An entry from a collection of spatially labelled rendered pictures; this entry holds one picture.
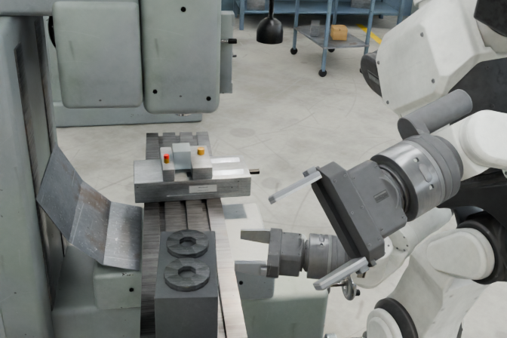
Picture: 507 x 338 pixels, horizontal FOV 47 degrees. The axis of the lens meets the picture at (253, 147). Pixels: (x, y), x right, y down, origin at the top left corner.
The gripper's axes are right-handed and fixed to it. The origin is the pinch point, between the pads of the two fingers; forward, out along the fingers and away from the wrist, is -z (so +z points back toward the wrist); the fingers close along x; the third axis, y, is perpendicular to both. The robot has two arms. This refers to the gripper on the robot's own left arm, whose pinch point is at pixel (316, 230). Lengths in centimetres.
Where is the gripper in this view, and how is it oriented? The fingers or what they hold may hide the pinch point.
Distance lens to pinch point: 65.2
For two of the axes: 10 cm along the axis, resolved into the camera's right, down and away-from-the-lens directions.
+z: 8.5, -4.0, 3.5
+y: 2.7, -2.5, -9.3
